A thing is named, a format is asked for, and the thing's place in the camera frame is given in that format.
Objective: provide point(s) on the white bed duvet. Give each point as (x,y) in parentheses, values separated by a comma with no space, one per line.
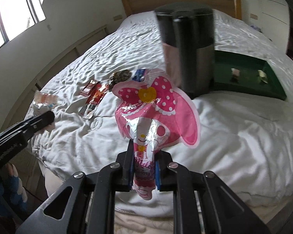
(246,140)

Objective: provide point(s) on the brown gold snack bag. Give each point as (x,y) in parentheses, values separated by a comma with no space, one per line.
(119,76)

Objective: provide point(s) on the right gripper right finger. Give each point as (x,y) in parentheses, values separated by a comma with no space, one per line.
(164,177)

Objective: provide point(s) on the small pink candy packet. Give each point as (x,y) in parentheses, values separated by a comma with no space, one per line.
(235,72)

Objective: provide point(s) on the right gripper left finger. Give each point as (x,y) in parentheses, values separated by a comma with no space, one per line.
(126,161)

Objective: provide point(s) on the clear orange snack bag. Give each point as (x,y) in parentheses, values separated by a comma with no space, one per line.
(44,102)

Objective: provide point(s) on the green tray box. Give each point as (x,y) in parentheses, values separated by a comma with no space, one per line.
(248,82)

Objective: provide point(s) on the dark red snack packet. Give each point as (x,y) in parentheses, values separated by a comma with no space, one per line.
(86,91)

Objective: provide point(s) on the blue white snack packet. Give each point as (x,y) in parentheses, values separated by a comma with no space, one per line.
(139,75)

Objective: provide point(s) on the red black snack packet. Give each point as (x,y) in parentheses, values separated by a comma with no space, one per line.
(96,96)

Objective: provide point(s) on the small white candy packet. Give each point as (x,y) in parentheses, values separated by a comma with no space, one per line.
(262,77)

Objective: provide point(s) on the wall switch plate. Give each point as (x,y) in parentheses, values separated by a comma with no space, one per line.
(117,17)

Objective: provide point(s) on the pink bunny snack bag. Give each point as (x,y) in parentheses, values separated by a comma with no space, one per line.
(155,114)

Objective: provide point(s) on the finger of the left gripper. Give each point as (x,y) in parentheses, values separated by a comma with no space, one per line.
(42,121)

